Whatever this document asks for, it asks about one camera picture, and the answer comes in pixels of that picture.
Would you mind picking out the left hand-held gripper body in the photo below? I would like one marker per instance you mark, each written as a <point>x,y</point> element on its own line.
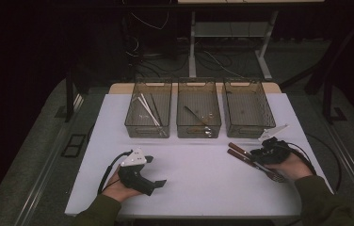
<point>132,176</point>

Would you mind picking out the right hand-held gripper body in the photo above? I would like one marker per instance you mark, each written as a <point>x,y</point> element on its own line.
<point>277,152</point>

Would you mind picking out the smoky clear plastic bin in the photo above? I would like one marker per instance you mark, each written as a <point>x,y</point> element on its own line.
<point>197,94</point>
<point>140,132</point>
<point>247,109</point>

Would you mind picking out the white chopstick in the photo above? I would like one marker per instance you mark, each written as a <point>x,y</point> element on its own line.
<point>147,109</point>
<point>150,108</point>

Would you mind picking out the metal spoon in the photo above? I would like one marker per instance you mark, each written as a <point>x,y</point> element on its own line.
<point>208,131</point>

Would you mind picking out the person's left hand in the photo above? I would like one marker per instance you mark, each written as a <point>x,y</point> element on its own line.
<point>118,192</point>

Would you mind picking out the person's right hand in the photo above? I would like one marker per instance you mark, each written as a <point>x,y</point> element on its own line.
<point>294,168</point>

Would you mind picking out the black metal stand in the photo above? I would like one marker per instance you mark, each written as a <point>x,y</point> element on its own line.
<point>69,94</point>
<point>327,103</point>

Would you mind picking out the white metal desk frame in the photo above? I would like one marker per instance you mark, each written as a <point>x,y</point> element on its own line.
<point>192,47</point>

